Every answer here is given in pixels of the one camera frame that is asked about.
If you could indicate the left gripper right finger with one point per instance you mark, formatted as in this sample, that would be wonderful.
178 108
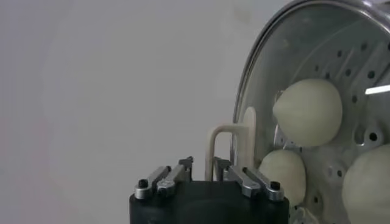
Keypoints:
250 182

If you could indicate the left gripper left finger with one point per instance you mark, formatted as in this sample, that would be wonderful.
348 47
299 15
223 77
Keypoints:
166 179

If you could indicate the perforated steel steamer basket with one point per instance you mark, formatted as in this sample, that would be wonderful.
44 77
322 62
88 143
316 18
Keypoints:
350 61

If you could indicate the white steamed baozi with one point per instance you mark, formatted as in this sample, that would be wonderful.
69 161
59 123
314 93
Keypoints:
307 112
283 176
368 188

